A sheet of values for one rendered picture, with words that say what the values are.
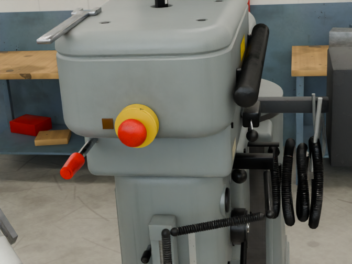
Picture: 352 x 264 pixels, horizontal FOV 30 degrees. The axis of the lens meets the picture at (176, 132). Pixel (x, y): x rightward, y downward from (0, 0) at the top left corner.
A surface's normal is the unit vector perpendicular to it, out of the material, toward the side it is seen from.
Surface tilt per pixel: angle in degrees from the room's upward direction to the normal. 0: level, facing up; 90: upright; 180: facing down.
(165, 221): 0
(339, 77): 90
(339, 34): 90
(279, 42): 90
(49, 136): 0
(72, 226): 0
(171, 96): 90
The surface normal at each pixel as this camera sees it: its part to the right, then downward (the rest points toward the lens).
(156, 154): -0.17, 0.34
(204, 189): 0.32, 0.31
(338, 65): -0.06, -0.94
